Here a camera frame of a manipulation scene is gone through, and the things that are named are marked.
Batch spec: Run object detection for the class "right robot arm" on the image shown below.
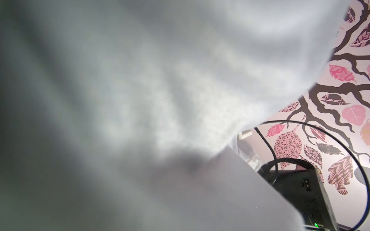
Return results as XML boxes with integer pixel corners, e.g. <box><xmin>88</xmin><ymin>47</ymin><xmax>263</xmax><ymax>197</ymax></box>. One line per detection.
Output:
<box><xmin>258</xmin><ymin>158</ymin><xmax>339</xmax><ymax>231</ymax></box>

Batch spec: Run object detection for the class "grey polar bear pillow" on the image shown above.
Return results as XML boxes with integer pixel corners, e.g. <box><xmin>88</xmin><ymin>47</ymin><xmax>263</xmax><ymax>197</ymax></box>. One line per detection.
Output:
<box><xmin>1</xmin><ymin>1</ymin><xmax>349</xmax><ymax>231</ymax></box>

